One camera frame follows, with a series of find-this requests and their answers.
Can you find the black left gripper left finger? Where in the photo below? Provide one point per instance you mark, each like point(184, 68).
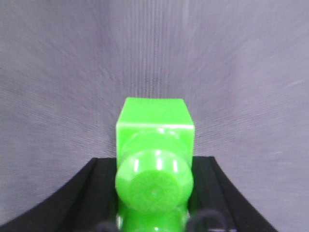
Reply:
point(86, 203)

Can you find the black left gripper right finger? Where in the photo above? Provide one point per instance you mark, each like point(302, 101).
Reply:
point(216, 205)

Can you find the green plastic block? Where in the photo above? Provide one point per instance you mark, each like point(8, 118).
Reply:
point(154, 155)

